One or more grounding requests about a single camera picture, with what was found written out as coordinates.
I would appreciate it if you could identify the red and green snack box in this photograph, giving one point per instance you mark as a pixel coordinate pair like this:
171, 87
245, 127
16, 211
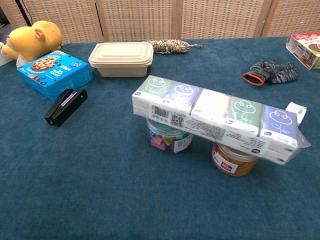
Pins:
307, 50

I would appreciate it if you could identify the black and white knit glove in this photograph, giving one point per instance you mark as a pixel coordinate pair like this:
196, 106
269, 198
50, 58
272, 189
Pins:
275, 72

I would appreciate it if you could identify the black stapler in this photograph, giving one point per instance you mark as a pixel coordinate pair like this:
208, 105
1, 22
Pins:
62, 112

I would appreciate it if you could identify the beige lidded food container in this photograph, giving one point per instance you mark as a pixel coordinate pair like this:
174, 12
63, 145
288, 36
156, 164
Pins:
120, 57

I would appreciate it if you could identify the black pole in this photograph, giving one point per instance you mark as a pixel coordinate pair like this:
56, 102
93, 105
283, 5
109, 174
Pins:
23, 12

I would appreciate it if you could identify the blue cookie box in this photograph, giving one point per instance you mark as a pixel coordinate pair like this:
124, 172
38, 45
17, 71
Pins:
56, 73

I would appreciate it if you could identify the peanut butter jar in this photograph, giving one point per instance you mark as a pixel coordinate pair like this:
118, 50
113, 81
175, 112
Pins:
241, 166

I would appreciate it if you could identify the clear jar of binder clips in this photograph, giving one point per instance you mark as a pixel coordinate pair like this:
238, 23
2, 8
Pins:
165, 143

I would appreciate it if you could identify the yellow plush toy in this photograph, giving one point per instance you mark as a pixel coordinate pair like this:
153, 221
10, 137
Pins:
30, 42

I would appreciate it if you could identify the multipack of pocket tissues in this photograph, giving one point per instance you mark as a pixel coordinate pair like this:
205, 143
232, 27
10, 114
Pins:
212, 112

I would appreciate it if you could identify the wooden woven screen panel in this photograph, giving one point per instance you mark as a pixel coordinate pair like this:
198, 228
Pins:
295, 15
70, 17
220, 17
137, 17

